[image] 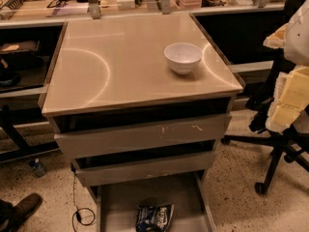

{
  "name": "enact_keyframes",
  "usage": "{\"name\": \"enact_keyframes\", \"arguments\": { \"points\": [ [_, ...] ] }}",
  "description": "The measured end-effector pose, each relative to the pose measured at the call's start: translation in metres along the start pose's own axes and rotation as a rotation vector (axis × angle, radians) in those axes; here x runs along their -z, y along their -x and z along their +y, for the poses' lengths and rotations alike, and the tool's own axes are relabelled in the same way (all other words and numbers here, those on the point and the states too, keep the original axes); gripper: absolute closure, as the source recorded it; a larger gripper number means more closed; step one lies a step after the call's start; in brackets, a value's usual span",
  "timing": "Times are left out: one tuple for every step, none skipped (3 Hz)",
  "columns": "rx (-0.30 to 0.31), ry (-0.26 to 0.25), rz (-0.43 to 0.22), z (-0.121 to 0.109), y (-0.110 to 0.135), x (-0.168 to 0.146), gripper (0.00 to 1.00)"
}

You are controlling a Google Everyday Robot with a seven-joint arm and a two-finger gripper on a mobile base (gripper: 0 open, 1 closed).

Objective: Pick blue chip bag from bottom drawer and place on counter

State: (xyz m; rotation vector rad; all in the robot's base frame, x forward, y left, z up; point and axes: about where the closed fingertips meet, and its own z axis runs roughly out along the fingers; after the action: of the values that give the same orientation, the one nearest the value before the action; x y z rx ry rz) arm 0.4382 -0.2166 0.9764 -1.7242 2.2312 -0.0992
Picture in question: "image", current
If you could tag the brown shoe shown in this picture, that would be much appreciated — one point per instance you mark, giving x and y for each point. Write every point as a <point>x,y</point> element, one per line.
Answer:
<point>12,217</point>

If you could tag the grey drawer cabinet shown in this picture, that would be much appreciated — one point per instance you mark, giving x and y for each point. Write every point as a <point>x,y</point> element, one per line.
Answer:
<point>112,72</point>

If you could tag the plastic water bottle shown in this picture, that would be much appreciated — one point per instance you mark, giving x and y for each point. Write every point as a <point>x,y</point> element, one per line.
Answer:
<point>38,167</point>

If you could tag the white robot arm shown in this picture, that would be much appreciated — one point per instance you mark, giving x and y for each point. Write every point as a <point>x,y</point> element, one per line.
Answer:
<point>296,47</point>

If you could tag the bottom open drawer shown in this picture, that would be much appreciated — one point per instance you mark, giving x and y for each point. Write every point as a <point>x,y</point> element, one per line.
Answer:
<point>118,203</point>

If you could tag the white bowl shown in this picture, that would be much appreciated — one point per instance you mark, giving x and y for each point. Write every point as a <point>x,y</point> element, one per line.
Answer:
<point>183,58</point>

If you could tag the blue chip bag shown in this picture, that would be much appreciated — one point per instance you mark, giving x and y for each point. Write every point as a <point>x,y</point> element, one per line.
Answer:
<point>153,218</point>

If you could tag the black office chair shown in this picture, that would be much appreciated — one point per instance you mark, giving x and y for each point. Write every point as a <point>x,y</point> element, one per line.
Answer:
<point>289,142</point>

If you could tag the black table leg stand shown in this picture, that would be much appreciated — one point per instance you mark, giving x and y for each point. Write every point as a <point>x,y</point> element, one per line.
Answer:
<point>8,120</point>

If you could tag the top grey drawer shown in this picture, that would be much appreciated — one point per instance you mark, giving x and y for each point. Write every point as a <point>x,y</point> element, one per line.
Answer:
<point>90,143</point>

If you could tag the middle grey drawer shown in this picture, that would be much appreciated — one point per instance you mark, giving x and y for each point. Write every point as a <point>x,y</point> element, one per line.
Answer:
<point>145,169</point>

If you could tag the grey drawer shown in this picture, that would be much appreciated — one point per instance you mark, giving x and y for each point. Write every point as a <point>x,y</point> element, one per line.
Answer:
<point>145,169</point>
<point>90,143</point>

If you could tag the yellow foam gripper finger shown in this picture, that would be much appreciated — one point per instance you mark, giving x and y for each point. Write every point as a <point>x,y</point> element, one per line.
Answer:
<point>276,39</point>
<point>291,96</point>

